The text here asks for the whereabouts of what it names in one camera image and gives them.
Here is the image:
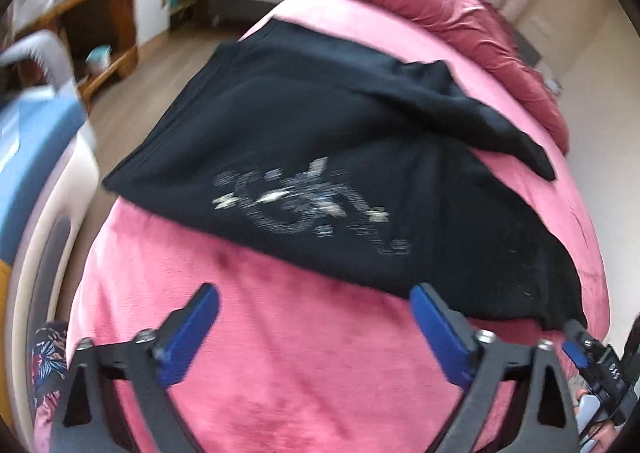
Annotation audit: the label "black embroidered pants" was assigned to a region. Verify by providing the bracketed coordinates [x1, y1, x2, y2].
[104, 20, 585, 329]

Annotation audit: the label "dark pink folded duvet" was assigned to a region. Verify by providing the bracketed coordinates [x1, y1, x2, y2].
[360, 0, 570, 154]

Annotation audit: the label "wooden desk shelf unit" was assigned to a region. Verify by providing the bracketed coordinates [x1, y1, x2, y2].
[12, 0, 241, 107]

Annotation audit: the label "right hand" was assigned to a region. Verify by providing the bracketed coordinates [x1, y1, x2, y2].
[574, 389, 617, 453]

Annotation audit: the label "blue white storage box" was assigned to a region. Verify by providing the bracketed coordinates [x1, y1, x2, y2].
[1, 31, 99, 451]

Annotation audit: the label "pink bed sheet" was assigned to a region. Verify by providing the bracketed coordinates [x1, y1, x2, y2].
[67, 0, 610, 452]

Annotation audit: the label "white teal lidded pot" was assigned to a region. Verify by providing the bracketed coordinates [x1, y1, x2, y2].
[86, 45, 112, 76]

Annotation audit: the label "dark grey headboard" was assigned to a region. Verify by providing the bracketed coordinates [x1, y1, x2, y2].
[510, 24, 541, 68]

